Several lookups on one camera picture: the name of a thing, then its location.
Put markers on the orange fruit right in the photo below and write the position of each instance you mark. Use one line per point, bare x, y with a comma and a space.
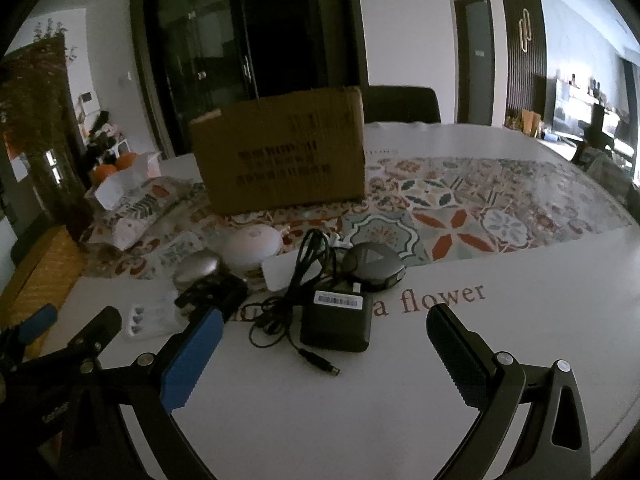
125, 161

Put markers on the brown cardboard box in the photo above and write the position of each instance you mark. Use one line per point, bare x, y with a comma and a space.
301, 148

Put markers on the black dining chair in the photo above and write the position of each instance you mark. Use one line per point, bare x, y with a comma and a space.
400, 104

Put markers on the white round deer night light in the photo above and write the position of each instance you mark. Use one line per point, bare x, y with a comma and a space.
245, 250

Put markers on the white tv console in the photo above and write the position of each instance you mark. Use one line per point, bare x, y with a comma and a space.
575, 118

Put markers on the patterned floral table mat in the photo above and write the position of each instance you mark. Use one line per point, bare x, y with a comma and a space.
428, 209

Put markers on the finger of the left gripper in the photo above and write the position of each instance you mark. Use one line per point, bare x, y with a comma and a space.
19, 337
82, 353

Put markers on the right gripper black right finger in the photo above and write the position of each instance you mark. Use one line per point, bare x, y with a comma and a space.
553, 443

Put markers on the black power adapter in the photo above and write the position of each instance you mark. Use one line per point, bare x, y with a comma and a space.
337, 318

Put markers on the black rounded triangular device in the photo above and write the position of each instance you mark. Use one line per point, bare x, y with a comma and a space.
375, 266

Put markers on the dark glass cabinet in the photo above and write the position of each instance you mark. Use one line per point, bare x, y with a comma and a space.
194, 56

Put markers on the dark wall panel with ornament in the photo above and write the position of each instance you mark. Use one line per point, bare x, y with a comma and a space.
526, 53

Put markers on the orange fruit left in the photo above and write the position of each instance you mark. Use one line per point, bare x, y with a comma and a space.
101, 172

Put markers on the orange fruit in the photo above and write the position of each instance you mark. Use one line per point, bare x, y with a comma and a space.
101, 172
125, 161

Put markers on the dark interior door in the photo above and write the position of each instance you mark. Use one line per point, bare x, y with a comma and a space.
476, 61

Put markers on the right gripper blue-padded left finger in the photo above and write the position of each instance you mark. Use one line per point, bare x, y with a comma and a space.
159, 383

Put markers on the silver egg-shaped device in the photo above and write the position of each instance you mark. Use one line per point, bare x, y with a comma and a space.
195, 267

